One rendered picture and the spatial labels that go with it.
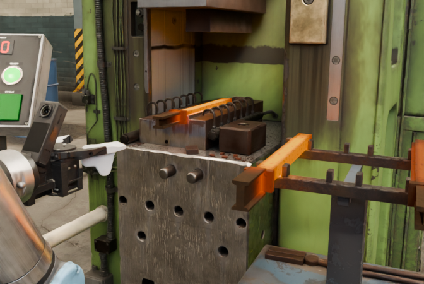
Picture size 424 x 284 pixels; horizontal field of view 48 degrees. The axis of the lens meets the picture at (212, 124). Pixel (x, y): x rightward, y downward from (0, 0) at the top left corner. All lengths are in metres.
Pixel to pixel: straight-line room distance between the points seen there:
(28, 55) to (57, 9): 7.40
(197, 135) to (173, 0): 0.34
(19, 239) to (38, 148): 0.26
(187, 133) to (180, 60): 0.42
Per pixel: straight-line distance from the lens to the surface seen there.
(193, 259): 1.26
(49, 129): 0.84
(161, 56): 1.50
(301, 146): 0.98
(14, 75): 1.42
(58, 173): 0.86
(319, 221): 1.32
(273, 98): 1.63
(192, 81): 1.68
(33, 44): 1.45
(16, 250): 0.61
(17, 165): 0.79
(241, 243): 1.18
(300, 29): 1.22
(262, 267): 1.07
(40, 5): 9.05
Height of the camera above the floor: 1.21
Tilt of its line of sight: 11 degrees down
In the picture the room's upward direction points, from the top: 1 degrees clockwise
